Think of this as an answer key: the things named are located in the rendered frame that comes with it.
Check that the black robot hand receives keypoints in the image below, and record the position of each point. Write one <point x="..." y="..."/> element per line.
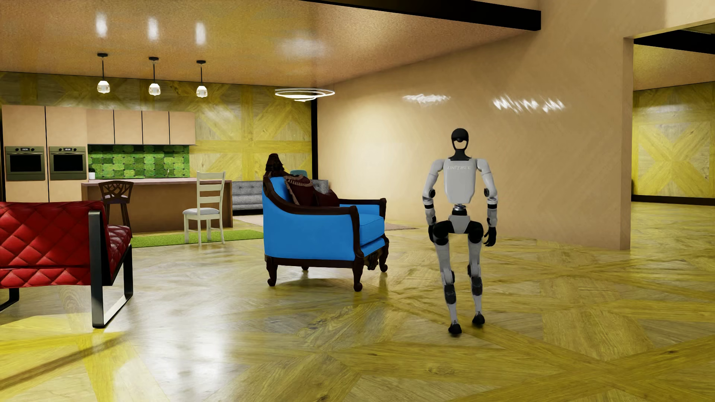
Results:
<point x="431" y="232"/>
<point x="490" y="235"/>

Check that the white left robot leg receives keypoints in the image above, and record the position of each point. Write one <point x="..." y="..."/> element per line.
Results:
<point x="475" y="268"/>

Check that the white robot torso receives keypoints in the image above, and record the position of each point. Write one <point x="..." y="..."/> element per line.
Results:
<point x="460" y="181"/>

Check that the black robot head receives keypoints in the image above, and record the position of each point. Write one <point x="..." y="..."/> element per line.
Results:
<point x="460" y="137"/>

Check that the dark red cushion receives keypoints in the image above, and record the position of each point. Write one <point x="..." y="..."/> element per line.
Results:
<point x="304" y="190"/>

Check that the grey tufted sofa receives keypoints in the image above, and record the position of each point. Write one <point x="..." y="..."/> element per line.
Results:
<point x="247" y="194"/>

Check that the white wooden chair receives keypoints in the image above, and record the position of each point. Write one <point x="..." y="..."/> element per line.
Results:
<point x="208" y="205"/>

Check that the green rug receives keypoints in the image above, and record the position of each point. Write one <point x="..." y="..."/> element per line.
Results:
<point x="184" y="238"/>

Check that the wooden kitchen island counter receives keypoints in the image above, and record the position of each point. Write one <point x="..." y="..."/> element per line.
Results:
<point x="162" y="204"/>

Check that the glass pendant lamp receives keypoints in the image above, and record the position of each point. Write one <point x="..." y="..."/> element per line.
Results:
<point x="103" y="84"/>
<point x="201" y="88"/>
<point x="154" y="86"/>

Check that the green tile backsplash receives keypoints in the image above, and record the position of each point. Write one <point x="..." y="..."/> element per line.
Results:
<point x="138" y="162"/>

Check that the beige upper kitchen cabinets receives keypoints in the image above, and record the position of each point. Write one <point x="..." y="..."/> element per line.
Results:
<point x="141" y="127"/>

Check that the dark brown bar stool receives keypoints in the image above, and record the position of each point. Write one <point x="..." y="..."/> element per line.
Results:
<point x="116" y="196"/>

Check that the built-in steel oven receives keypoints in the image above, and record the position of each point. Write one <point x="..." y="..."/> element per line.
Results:
<point x="67" y="162"/>
<point x="24" y="163"/>

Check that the red quilted leather sofa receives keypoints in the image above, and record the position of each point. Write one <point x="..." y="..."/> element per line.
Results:
<point x="44" y="240"/>

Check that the beige tall oven cabinet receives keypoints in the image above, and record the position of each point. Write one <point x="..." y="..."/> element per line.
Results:
<point x="44" y="125"/>

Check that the blue armchair dark wood frame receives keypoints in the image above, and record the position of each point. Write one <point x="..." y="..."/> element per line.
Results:
<point x="313" y="229"/>

